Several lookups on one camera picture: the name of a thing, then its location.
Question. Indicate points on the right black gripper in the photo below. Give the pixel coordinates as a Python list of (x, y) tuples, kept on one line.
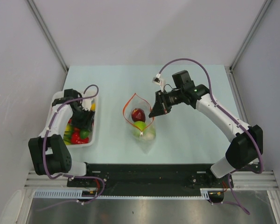
[(160, 103)]

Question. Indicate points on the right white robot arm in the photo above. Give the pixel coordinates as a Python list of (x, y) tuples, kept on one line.
[(246, 141)]

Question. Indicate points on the aluminium frame post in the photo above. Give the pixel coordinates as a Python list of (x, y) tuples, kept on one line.
[(46, 32), (251, 32)]

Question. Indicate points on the red bell pepper toy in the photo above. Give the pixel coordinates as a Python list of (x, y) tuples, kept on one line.
[(76, 139)]

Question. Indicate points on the left aluminium frame post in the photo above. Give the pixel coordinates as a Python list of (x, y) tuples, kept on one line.
[(46, 32)]

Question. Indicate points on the clear zip top bag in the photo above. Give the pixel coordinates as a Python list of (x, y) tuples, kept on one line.
[(135, 101)]

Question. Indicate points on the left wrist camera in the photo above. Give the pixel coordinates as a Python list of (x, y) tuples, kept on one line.
[(87, 103)]

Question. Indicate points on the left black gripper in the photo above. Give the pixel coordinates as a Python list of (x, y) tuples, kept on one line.
[(86, 123)]

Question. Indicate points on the green red mango toy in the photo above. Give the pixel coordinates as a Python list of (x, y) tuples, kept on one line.
[(84, 133)]

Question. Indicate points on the green apple toy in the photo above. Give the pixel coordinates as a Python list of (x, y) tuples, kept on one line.
[(139, 126)]

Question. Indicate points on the yellow lemon toy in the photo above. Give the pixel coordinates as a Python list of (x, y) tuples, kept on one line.
[(93, 107)]

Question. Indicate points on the white plastic food tray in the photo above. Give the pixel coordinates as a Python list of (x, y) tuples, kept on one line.
[(88, 93)]

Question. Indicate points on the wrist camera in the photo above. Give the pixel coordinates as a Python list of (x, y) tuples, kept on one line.
[(159, 81), (87, 103)]

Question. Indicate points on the white cable duct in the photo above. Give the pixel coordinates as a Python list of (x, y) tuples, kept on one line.
[(85, 194)]

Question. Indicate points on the right aluminium frame post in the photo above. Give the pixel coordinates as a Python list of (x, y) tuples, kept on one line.
[(251, 32)]

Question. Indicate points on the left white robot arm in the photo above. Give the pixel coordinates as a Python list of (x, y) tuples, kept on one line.
[(70, 124)]

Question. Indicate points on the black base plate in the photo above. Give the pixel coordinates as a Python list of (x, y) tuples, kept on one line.
[(152, 180)]

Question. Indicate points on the white cauliflower toy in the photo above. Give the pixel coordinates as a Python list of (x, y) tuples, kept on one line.
[(147, 135)]

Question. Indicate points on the dark red apple toy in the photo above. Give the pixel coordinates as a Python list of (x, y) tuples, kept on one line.
[(138, 115)]

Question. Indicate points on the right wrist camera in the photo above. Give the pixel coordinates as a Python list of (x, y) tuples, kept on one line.
[(159, 81)]

